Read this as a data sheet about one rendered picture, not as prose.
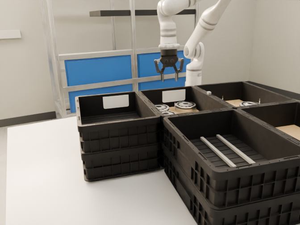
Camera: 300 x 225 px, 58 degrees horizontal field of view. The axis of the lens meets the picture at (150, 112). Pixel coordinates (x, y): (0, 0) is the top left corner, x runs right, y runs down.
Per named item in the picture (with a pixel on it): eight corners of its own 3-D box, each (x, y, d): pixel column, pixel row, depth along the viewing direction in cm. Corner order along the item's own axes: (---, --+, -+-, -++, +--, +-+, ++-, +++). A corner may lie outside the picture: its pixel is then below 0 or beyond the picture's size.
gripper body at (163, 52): (177, 44, 126) (177, 64, 130) (159, 45, 127) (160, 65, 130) (178, 46, 119) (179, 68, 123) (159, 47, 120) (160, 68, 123)
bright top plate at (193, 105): (173, 102, 140) (173, 102, 139) (192, 101, 141) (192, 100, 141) (178, 109, 130) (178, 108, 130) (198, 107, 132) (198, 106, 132)
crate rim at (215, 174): (161, 122, 100) (161, 116, 100) (234, 114, 108) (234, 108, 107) (214, 182, 64) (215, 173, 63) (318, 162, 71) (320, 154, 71)
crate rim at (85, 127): (75, 101, 129) (74, 96, 129) (137, 95, 137) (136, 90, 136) (77, 133, 93) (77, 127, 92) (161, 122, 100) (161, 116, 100)
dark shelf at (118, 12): (89, 16, 316) (89, 11, 314) (178, 14, 365) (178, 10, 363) (100, 16, 278) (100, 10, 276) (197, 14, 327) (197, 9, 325)
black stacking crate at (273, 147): (162, 146, 103) (162, 118, 100) (232, 136, 111) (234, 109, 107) (213, 215, 67) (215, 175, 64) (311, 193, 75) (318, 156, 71)
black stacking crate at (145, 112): (77, 120, 132) (75, 97, 129) (137, 113, 140) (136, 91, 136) (81, 158, 96) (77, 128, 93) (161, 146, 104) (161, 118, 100)
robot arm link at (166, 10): (163, 1, 110) (192, -11, 114) (154, 2, 118) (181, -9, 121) (168, 18, 113) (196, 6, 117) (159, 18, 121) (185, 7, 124)
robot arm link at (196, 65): (197, 41, 163) (196, 69, 169) (184, 42, 160) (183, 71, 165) (206, 42, 155) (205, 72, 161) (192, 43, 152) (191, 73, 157)
